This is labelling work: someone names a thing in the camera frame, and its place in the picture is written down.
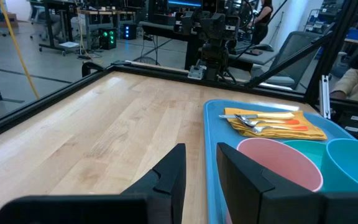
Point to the black rolling desk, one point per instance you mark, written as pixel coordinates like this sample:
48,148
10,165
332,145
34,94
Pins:
53,28

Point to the teal bowl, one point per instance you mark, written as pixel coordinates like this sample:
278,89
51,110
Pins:
306,151

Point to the silver aluminium bracket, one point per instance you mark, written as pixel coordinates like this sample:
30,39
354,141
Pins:
325,96

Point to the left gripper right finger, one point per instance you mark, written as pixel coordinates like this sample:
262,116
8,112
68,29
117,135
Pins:
244,193

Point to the grey mesh office chair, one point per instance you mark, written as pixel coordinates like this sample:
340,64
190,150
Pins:
294,56

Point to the grey keyboard desk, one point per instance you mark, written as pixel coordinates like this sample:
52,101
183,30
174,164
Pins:
259,57

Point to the yellow cloth napkin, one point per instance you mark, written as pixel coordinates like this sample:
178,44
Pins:
278,133

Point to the computer with green lights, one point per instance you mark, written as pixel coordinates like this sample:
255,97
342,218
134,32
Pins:
108,39

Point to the person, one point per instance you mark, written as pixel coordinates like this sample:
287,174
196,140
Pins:
353,84
261,21

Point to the blue plastic tray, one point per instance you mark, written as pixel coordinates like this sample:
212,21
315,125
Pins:
216,124

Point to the computer with blue lights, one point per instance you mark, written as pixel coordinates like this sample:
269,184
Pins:
130,31

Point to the white paper sheet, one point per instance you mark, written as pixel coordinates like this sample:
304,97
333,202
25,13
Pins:
69,44

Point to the blue bowl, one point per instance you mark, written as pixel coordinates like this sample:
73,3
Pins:
350,165

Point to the cardboard box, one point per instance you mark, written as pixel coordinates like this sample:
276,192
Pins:
9,20

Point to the black metal table frame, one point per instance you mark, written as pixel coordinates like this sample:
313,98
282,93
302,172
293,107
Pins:
42,102

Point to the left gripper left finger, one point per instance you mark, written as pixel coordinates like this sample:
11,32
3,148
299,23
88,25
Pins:
166,193

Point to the lit computer monitor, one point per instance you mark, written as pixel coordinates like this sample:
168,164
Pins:
183,3

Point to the grey metal base plate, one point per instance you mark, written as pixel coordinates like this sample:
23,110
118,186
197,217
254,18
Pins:
196,72

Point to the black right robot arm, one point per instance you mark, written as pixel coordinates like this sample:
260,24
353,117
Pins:
214,59

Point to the pink plastic cup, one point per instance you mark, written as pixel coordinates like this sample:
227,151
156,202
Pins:
284,161

